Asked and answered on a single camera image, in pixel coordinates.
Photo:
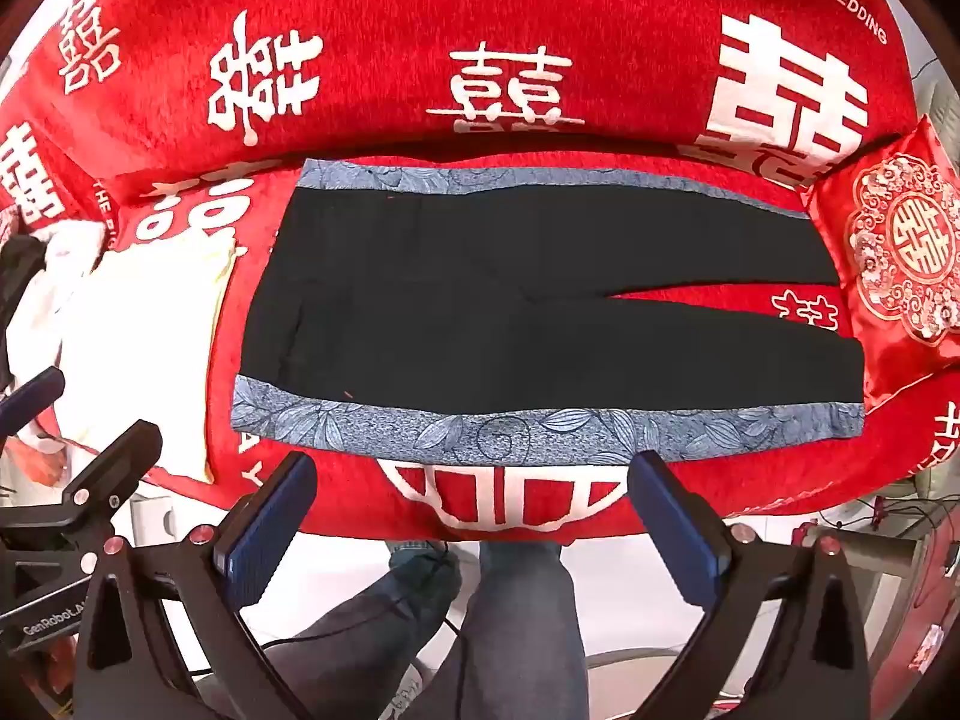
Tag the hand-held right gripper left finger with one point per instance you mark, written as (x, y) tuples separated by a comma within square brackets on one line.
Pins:
[(262, 540)]

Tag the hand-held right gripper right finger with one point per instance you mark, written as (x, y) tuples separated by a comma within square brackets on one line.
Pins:
[(679, 540)]

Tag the white shoe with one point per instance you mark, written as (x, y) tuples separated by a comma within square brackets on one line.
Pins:
[(409, 690)]

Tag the red embroidered cushion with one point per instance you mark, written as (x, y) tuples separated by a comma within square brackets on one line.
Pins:
[(907, 240)]

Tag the orange cloth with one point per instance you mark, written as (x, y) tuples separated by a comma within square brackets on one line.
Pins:
[(30, 465)]

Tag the person's right leg in jeans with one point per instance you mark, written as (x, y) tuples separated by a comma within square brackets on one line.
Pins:
[(517, 615)]

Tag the grey box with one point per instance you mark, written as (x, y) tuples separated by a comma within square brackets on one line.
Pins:
[(870, 577)]

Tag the person's left leg in jeans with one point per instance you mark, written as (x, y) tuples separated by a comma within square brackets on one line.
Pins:
[(360, 630)]

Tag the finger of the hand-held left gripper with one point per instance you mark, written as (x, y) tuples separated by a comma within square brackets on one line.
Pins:
[(30, 394), (120, 461)]

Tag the dark cloth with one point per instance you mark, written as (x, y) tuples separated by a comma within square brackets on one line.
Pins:
[(15, 270)]

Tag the person's legs in jeans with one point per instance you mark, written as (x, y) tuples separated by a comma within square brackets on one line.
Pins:
[(442, 562)]

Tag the white fluffy cloth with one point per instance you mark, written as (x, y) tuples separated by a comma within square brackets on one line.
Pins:
[(64, 255)]

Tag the person's leg in jeans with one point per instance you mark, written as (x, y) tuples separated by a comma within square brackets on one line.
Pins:
[(517, 615), (360, 630)]

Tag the red printed blanket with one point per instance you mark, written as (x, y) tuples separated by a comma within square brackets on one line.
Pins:
[(525, 22)]

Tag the black pants with blue-grey stripes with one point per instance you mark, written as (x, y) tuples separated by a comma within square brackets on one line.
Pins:
[(450, 300)]

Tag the cream cloth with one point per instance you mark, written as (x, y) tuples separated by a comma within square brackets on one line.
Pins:
[(142, 360)]

